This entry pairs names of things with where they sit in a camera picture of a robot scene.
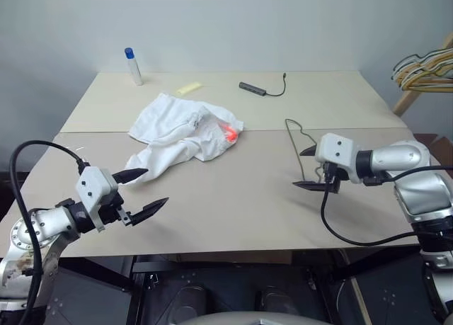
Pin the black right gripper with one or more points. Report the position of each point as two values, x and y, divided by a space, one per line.
332 180

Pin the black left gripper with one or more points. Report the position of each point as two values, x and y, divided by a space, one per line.
112 211

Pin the white cloth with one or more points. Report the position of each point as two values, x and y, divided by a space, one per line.
173 123

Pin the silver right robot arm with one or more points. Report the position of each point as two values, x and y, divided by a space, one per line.
414 183

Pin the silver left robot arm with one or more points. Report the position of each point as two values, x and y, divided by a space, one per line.
46 226

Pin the yellow sticky note pad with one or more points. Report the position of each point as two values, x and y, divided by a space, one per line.
188 88

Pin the wooden clothes rack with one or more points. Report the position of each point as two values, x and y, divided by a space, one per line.
407 102

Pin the dark rounded shape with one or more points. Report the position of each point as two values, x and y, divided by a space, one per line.
189 302
276 300

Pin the white bottle with blue cap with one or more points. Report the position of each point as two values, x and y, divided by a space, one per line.
133 68

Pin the brown cardboard box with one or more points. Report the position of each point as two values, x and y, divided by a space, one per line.
433 141

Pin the silver robot torso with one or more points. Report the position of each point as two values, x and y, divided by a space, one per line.
247 318

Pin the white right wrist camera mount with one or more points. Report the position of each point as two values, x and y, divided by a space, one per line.
336 151

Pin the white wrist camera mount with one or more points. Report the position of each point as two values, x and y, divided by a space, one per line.
93 185
336 151

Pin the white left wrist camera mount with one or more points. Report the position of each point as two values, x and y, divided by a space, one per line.
93 185

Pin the black table frame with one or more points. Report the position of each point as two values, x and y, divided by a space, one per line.
148 279

